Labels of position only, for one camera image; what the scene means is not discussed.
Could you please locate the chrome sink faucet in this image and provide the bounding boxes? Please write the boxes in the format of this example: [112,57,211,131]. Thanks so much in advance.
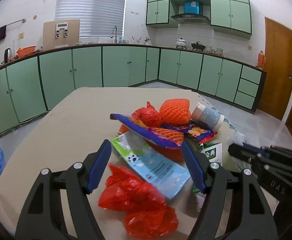
[111,25,118,44]

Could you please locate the green upper wall cabinets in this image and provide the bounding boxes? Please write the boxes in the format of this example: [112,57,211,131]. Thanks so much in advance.
[146,0,252,39]

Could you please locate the orange thermos bottle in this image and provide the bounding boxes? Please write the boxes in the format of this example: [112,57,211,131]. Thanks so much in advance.
[256,50,266,69]

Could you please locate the brown wooden door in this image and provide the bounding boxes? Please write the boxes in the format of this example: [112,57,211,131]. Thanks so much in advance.
[257,16,292,146]

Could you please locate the wall towel bar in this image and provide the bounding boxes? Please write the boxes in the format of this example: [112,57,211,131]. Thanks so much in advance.
[6,18,26,26]

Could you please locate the white cooking pot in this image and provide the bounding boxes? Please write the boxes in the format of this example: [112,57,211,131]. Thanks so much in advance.
[176,38,187,49]

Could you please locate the steel electric kettle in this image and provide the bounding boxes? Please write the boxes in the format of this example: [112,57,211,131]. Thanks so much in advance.
[4,48,14,63]

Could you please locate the red plastic bag front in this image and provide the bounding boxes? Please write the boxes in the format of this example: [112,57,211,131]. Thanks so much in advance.
[98,164,179,239]

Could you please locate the white blue paper cup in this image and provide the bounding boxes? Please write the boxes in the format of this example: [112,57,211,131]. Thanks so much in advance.
[192,103,225,132]

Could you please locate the green lower kitchen cabinets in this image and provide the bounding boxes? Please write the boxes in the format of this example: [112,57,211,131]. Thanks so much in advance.
[0,44,266,135]

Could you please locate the orange foam net sleeve round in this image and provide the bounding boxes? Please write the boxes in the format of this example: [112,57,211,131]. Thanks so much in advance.
[159,99,191,125]

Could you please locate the green white milk carton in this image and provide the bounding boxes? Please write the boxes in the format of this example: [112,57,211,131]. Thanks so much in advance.
[192,142,222,212]

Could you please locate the range hood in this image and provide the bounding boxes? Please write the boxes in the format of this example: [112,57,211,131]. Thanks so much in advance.
[171,14,211,25]

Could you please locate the purple snack chip bag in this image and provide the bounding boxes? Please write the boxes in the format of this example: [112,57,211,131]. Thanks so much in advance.
[110,114,215,148]

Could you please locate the window roller blind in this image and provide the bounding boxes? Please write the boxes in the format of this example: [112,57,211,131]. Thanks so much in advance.
[54,0,126,38]

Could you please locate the orange plastic basin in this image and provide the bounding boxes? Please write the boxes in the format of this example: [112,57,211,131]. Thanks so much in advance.
[16,46,36,58]

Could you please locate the dark hanging towel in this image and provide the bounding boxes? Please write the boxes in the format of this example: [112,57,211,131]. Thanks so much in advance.
[0,25,6,41]

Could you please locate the blue whole milk carton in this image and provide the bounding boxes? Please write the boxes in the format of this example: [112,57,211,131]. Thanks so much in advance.
[111,131,190,200]

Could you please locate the black wok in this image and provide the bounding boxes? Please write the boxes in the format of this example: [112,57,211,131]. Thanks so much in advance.
[191,42,206,51]

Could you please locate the brown cutting board with scale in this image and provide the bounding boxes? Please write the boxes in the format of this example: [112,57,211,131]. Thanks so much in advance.
[42,20,80,50]

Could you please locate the red knotted plastic bag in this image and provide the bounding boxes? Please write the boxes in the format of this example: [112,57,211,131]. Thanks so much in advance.
[132,101,162,128]

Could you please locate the small steel teapot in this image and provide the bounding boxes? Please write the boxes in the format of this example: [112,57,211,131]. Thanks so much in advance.
[144,37,151,45]

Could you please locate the orange foam net sleeve long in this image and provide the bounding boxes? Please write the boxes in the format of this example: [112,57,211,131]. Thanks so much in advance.
[119,125,184,162]

